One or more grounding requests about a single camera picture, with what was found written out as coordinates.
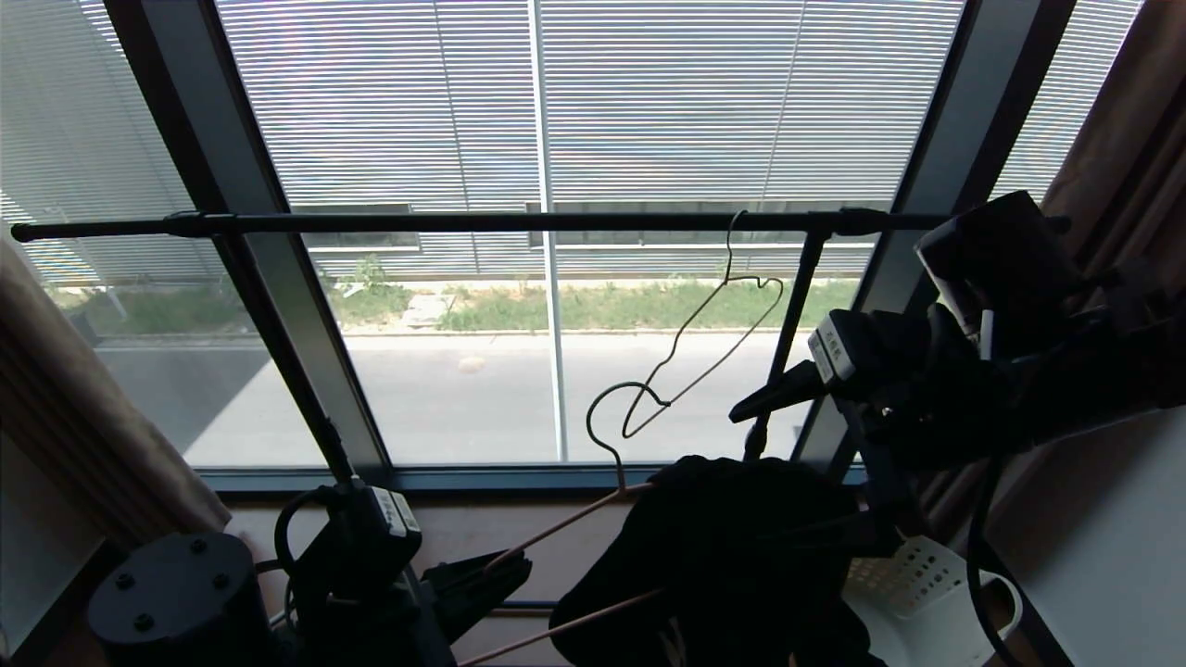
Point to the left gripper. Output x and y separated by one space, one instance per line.
371 630

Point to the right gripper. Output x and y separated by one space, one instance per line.
885 463

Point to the black garment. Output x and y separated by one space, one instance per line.
723 556

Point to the pink clothes hanger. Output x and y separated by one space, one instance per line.
556 531
728 255

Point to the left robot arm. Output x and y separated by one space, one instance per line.
176 602

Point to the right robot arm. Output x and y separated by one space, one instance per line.
1019 371

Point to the white laundry basket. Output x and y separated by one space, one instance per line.
927 602

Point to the black clothes rack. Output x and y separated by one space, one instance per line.
556 221

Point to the window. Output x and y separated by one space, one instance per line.
964 139

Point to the brown curtain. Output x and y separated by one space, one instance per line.
1121 139
102 445

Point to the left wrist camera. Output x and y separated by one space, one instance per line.
361 537

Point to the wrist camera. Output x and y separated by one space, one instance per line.
361 537
871 347

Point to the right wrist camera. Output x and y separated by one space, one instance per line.
871 347

